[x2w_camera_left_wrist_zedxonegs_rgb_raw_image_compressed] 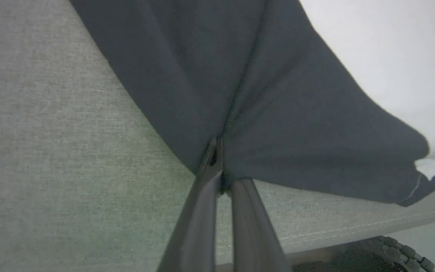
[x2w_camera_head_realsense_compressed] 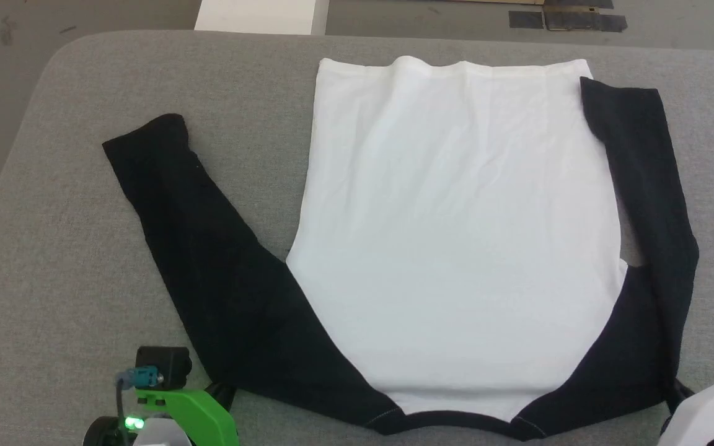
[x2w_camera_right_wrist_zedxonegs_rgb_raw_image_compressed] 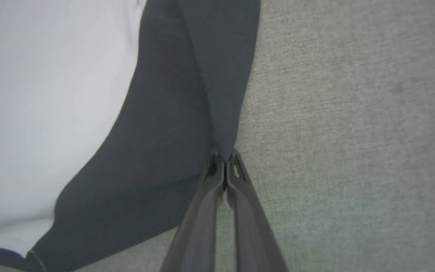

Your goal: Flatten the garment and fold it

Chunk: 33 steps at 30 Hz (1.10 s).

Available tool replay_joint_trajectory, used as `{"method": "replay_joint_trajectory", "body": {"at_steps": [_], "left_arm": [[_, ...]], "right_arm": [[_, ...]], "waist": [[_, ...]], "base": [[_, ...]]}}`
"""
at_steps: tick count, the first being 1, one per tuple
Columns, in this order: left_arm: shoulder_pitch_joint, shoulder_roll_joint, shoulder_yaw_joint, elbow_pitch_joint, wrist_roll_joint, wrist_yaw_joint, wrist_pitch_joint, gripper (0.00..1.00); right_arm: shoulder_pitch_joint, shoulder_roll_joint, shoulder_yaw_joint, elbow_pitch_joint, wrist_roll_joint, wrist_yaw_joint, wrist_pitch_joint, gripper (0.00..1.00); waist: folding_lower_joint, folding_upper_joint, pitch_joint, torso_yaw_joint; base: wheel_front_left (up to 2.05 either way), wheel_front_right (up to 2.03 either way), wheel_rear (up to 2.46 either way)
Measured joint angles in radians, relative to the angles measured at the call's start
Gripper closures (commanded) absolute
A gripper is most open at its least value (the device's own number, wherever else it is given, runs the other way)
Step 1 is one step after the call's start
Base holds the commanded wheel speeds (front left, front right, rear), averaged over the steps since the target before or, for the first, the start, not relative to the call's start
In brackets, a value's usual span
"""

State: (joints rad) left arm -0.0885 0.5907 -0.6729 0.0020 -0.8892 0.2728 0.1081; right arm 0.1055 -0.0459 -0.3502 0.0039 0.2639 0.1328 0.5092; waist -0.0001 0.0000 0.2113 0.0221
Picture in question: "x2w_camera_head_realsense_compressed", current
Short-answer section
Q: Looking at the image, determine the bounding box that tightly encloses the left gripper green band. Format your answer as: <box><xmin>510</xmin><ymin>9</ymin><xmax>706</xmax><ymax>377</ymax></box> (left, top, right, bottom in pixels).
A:
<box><xmin>133</xmin><ymin>382</ymin><xmax>239</xmax><ymax>446</ymax></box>

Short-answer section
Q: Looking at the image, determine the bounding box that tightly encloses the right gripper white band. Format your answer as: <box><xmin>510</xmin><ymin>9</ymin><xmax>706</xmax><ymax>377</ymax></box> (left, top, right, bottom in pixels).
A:
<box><xmin>657</xmin><ymin>374</ymin><xmax>714</xmax><ymax>446</ymax></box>

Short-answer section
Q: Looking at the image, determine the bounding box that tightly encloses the white shirt with black sleeves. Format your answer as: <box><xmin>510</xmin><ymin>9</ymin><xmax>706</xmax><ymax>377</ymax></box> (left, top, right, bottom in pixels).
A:
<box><xmin>101</xmin><ymin>55</ymin><xmax>700</xmax><ymax>442</ymax></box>

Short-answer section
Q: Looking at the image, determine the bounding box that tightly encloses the left black round motor housing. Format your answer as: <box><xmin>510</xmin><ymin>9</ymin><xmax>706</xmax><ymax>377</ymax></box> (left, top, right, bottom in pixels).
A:
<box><xmin>82</xmin><ymin>416</ymin><xmax>127</xmax><ymax>446</ymax></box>

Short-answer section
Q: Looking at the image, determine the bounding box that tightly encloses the white rectangular box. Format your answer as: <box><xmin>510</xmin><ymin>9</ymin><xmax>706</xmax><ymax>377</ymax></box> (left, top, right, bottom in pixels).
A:
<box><xmin>193</xmin><ymin>0</ymin><xmax>332</xmax><ymax>37</ymax></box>

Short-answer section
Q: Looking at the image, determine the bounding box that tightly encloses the long black floor mat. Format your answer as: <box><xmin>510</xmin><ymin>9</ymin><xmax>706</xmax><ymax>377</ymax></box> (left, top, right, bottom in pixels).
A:
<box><xmin>543</xmin><ymin>7</ymin><xmax>628</xmax><ymax>33</ymax></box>

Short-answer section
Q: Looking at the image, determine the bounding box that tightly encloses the small black floor mat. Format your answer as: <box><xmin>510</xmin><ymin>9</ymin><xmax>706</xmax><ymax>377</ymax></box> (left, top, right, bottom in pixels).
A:
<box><xmin>508</xmin><ymin>11</ymin><xmax>545</xmax><ymax>30</ymax></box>

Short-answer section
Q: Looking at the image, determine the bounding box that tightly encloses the left black cable teal connector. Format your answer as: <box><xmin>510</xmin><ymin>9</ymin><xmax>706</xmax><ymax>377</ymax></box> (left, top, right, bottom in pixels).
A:
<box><xmin>114</xmin><ymin>365</ymin><xmax>165</xmax><ymax>429</ymax></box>

